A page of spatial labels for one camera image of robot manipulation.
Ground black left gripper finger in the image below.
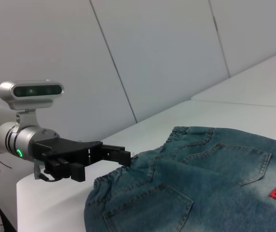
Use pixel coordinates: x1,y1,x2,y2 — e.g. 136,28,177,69
101,144,131,167
70,163,87,182

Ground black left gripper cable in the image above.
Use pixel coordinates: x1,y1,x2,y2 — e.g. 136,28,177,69
33,164,63,183

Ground blue denim shorts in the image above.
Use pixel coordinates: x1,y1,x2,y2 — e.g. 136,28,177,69
84,125,276,232

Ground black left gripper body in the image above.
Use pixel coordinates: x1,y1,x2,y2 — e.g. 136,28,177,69
29,137,105,182

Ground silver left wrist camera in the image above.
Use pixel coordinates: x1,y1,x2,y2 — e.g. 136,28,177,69
0,79,64,128

